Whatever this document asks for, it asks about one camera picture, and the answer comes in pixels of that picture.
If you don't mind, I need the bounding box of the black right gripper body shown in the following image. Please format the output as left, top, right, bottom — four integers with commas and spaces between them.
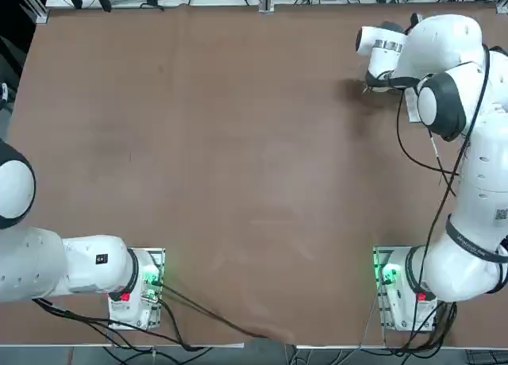
364, 70, 418, 94

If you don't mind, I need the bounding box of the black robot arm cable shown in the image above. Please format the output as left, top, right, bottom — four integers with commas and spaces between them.
395, 43, 493, 263

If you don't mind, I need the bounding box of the black table cable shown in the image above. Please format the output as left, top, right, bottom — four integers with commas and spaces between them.
156, 283, 279, 339

